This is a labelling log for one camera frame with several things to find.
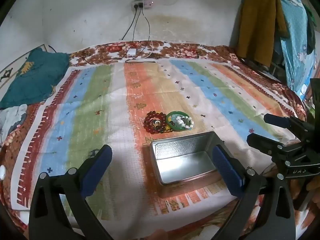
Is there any pale bead bracelet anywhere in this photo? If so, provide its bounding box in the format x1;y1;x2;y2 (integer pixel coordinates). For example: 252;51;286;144
170;115;195;130

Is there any teal pillow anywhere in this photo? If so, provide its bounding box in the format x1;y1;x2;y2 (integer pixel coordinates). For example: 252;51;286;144
0;47;70;109

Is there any black cable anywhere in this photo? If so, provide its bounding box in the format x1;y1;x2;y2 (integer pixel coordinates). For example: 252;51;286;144
141;9;151;42
84;54;157;64
122;7;138;42

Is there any mustard garment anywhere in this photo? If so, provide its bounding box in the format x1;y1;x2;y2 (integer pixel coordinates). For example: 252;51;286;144
236;0;287;67

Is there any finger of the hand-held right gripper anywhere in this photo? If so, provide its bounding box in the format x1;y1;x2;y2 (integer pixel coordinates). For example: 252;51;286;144
247;133;300;157
264;113;313;133

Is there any dark metal rack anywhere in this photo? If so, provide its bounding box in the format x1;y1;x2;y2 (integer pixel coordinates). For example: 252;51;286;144
241;39;288;80

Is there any dark green garment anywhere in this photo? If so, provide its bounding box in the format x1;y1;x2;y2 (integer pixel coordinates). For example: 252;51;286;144
304;4;318;55

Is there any silver metal tin box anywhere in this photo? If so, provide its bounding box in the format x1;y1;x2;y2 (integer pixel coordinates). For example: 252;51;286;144
149;131;225;198

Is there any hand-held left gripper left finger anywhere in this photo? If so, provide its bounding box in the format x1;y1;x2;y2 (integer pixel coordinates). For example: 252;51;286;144
29;144;113;240

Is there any white power strip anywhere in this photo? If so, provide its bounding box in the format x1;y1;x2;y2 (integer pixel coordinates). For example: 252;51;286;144
132;0;153;11

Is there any white printed garment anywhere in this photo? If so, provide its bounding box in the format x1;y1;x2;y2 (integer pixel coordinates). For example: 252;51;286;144
0;104;27;140

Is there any red amber bead bracelet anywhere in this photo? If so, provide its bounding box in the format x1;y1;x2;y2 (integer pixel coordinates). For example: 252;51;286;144
143;110;173;133

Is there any striped colourful cloth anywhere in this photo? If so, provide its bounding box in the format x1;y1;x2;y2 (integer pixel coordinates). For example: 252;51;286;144
11;60;304;220

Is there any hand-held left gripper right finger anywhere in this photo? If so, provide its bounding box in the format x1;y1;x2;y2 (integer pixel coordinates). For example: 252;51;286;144
212;145;299;240

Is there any white cable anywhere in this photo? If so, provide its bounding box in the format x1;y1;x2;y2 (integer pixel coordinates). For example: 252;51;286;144
136;40;155;58

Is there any blue printed towel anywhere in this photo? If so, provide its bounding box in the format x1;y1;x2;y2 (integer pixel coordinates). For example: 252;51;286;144
272;0;317;93

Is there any green jade bangle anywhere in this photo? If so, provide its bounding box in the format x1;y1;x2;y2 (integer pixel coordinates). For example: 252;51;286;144
166;111;193;132

